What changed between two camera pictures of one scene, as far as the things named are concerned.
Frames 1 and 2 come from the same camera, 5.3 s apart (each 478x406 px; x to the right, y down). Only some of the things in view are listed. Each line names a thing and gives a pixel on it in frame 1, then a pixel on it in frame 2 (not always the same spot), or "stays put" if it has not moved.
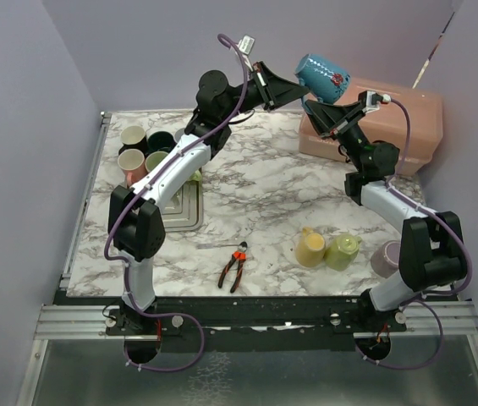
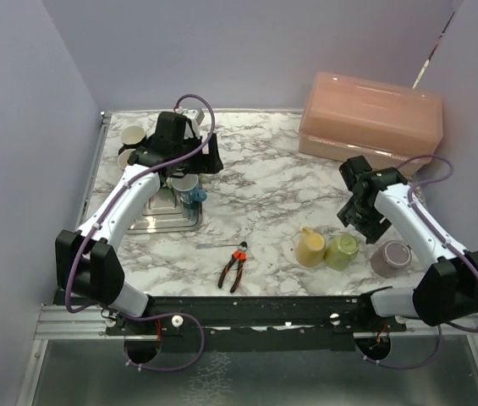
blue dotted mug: [326, 79] to [187, 195]
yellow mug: [310, 248] stays put
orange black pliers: [240, 255] stays put
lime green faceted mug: [342, 250] stays put
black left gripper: [271, 90] to [206, 163]
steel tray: [184, 211] stays put
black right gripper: [330, 119] to [372, 230]
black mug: [133, 137] stays put
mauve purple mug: [385, 260] stays put
